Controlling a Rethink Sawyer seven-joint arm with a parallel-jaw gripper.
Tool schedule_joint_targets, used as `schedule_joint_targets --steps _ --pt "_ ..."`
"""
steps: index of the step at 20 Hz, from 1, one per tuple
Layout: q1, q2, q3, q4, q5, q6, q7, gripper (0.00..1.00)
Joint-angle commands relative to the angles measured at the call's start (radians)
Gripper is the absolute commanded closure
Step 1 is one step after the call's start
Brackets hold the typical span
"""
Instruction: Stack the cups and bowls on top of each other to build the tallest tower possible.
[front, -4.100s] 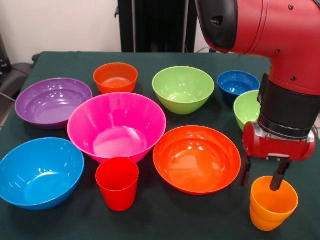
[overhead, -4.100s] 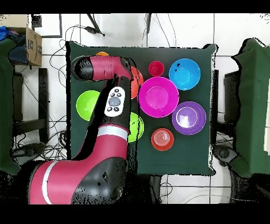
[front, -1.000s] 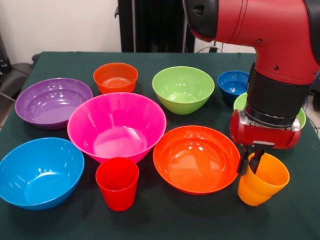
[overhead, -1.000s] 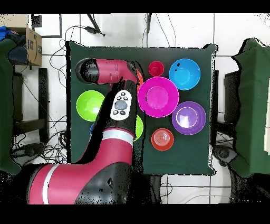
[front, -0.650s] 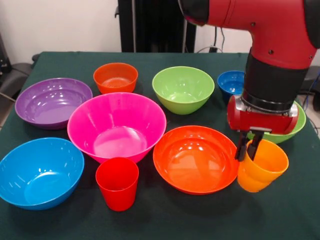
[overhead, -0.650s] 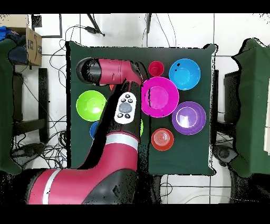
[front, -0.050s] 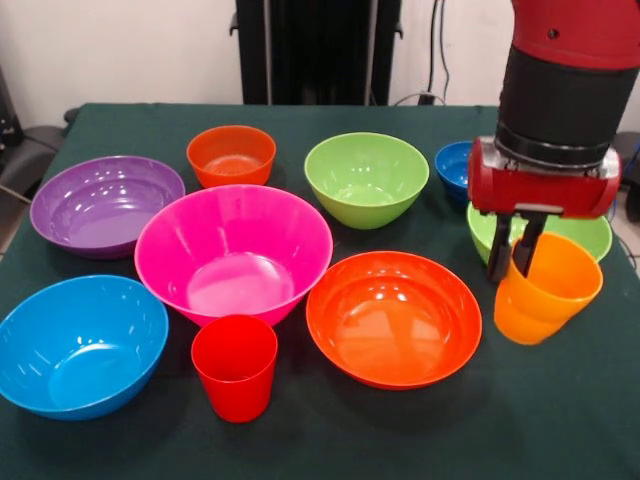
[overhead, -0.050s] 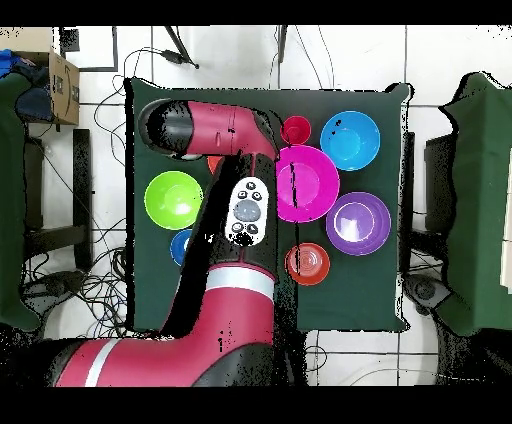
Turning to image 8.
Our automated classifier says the pink plastic bowl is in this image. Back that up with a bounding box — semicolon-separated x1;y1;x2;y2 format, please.
275;144;341;224

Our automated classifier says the small ribbed orange-red bowl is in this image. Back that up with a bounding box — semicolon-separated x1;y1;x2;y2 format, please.
284;242;332;287

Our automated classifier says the green plastic bowl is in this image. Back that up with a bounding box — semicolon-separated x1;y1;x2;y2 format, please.
143;170;205;231

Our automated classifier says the small dark blue bowl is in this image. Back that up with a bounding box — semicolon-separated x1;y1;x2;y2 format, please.
169;228;194;267

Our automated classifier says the red plastic cup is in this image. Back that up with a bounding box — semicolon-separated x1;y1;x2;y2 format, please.
279;115;312;146

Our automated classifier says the purple plastic bowl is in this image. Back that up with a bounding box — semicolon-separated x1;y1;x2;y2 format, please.
325;191;392;257

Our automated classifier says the light blue plastic bowl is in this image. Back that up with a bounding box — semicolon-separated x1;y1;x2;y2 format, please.
319;110;382;172

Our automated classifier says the dark green tablecloth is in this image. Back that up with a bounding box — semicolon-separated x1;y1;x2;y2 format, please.
124;76;413;335

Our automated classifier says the black tripod leg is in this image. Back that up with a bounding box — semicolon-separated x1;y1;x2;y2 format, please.
161;25;200;70
276;25;289;64

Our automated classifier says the green cloth covered side table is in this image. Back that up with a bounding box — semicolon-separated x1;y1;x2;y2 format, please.
0;71;41;333
437;70;512;337

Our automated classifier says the cardboard box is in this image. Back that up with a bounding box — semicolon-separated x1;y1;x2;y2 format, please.
0;26;81;126

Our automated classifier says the dark blue bag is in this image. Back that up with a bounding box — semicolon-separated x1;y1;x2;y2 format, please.
15;65;55;123

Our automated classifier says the bright blue cloth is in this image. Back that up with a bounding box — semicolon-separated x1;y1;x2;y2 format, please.
0;48;25;78

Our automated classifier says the black table leg frame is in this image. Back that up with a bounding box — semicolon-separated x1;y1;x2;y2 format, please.
22;127;94;274
399;131;454;277

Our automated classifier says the black metal floor frame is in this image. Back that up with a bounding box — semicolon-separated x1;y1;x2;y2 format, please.
58;25;120;74

